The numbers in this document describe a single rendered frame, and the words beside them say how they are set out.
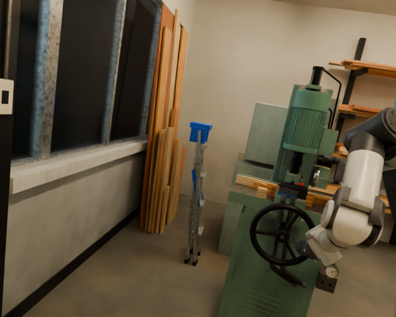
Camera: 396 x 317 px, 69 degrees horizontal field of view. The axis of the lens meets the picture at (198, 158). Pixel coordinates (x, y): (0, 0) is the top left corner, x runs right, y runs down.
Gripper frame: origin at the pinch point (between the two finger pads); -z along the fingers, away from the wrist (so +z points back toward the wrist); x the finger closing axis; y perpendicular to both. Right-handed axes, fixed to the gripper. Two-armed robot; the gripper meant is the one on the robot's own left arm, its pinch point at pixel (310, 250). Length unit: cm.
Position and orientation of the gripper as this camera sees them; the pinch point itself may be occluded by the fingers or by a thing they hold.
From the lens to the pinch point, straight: 133.3
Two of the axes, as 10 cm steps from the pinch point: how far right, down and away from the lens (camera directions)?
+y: 2.4, -9.1, 3.3
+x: 9.6, 1.6, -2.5
